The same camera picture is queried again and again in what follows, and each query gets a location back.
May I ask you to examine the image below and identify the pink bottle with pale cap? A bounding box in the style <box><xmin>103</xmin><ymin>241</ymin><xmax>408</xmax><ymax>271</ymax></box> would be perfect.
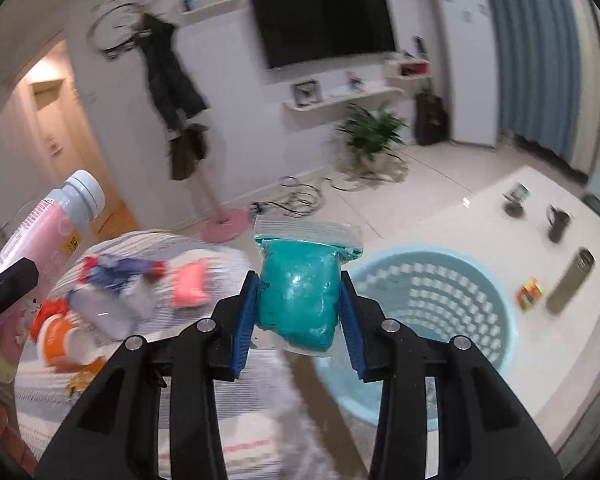
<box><xmin>0</xmin><ymin>170</ymin><xmax>106</xmax><ymax>286</ymax></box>

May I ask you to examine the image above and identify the black flat television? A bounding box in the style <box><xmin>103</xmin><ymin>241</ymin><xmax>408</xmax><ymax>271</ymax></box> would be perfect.
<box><xmin>247</xmin><ymin>0</ymin><xmax>398</xmax><ymax>71</ymax></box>

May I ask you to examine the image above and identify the teal clay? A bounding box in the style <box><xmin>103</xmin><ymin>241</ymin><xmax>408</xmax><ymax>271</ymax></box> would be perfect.
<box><xmin>252</xmin><ymin>215</ymin><xmax>363</xmax><ymax>358</ymax></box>

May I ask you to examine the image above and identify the clear plastic bottle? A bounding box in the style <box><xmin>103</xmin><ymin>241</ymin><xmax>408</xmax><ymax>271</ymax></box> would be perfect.
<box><xmin>69</xmin><ymin>277</ymin><xmax>157</xmax><ymax>338</ymax></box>

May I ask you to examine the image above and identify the black picture frame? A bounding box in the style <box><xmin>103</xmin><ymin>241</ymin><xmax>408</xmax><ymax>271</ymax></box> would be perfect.
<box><xmin>291</xmin><ymin>80</ymin><xmax>321</xmax><ymax>108</ymax></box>

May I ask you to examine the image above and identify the phone stand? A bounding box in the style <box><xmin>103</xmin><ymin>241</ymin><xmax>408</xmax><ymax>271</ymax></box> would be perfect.
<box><xmin>501</xmin><ymin>182</ymin><xmax>530</xmax><ymax>218</ymax></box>

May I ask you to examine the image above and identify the colourful puzzle cube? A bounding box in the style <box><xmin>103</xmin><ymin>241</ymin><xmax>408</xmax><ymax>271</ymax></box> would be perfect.
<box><xmin>516</xmin><ymin>277</ymin><xmax>546</xmax><ymax>313</ymax></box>

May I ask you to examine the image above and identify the black hanging coat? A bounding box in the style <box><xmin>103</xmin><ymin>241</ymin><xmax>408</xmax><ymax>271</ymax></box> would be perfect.
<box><xmin>139</xmin><ymin>12</ymin><xmax>208</xmax><ymax>131</ymax></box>

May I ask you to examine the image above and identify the pink patterned cloth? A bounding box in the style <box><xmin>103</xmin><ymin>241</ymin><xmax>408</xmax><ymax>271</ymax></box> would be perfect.
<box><xmin>0</xmin><ymin>305</ymin><xmax>36</xmax><ymax>461</ymax></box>

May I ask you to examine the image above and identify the black floor cable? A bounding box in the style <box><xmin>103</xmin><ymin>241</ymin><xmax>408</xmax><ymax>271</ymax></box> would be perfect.
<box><xmin>250</xmin><ymin>162</ymin><xmax>411</xmax><ymax>216</ymax></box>

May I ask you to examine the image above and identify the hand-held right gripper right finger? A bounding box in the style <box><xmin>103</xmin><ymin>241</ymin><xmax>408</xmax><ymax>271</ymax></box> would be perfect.
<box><xmin>339</xmin><ymin>270</ymin><xmax>563</xmax><ymax>480</ymax></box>

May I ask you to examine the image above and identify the metal thermos flask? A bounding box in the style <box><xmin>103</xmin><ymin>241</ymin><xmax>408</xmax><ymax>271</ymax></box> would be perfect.
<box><xmin>545</xmin><ymin>247</ymin><xmax>596</xmax><ymax>316</ymax></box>

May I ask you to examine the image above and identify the white coffee table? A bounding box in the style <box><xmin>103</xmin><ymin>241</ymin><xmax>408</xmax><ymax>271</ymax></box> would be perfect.
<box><xmin>365</xmin><ymin>165</ymin><xmax>600</xmax><ymax>461</ymax></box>

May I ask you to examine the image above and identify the blue white curtain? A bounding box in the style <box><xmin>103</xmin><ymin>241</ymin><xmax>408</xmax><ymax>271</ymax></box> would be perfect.
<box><xmin>480</xmin><ymin>0</ymin><xmax>600</xmax><ymax>176</ymax></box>

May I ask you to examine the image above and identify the light blue plastic basket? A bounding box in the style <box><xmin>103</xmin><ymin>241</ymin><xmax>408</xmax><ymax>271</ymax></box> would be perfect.
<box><xmin>312</xmin><ymin>245</ymin><xmax>521</xmax><ymax>433</ymax></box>

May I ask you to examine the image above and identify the white wall shelf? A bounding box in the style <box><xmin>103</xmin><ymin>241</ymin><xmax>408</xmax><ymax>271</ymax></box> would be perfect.
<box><xmin>282</xmin><ymin>85</ymin><xmax>406</xmax><ymax>113</ymax></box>

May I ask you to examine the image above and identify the orange paper cup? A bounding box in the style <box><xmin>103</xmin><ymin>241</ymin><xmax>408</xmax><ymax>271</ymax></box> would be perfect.
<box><xmin>37</xmin><ymin>312</ymin><xmax>98</xmax><ymax>368</ymax></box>

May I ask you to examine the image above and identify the round wall clock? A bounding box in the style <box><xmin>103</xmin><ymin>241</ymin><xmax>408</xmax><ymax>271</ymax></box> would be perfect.
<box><xmin>87</xmin><ymin>0</ymin><xmax>146</xmax><ymax>58</ymax></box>

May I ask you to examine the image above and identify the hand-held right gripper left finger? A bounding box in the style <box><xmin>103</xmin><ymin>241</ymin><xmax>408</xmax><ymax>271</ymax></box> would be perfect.
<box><xmin>35</xmin><ymin>270</ymin><xmax>260</xmax><ymax>480</ymax></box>

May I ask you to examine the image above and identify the pink coat rack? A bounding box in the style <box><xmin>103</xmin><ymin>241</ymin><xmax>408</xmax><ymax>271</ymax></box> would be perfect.
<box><xmin>192</xmin><ymin>155</ymin><xmax>251</xmax><ymax>244</ymax></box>

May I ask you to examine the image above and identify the small orange snack wrapper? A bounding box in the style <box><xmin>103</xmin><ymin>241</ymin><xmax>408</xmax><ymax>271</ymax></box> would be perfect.
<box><xmin>66</xmin><ymin>357</ymin><xmax>108</xmax><ymax>397</ymax></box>

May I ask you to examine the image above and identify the green potted plant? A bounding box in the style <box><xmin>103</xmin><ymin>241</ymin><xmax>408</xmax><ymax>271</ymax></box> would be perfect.
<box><xmin>335</xmin><ymin>105</ymin><xmax>411</xmax><ymax>168</ymax></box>

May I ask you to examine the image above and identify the black mug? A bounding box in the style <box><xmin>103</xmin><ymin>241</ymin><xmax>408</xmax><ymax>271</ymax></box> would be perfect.
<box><xmin>546</xmin><ymin>204</ymin><xmax>572</xmax><ymax>245</ymax></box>

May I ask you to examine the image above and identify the brown hanging bag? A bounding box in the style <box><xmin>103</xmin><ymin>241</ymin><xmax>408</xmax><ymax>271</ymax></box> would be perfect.
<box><xmin>169</xmin><ymin>125</ymin><xmax>210</xmax><ymax>181</ymax></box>

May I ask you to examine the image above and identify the striped woven blanket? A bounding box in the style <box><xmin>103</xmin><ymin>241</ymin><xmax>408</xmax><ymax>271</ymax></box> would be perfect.
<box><xmin>12</xmin><ymin>230</ymin><xmax>331</xmax><ymax>480</ymax></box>

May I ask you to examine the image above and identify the red white box shelf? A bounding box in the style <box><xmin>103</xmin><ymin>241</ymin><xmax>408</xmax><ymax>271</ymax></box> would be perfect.
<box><xmin>385</xmin><ymin>57</ymin><xmax>433</xmax><ymax>81</ymax></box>

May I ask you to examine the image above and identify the wooden hallway door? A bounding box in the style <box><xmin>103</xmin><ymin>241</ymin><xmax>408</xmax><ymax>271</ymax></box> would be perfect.
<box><xmin>30</xmin><ymin>80</ymin><xmax>88</xmax><ymax>181</ymax></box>

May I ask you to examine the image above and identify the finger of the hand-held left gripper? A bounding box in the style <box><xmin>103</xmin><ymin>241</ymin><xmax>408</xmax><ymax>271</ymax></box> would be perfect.
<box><xmin>0</xmin><ymin>257</ymin><xmax>40</xmax><ymax>333</ymax></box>

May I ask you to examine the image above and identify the white standing air conditioner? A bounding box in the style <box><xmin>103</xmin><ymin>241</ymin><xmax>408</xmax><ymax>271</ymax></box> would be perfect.
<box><xmin>427</xmin><ymin>0</ymin><xmax>501</xmax><ymax>148</ymax></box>

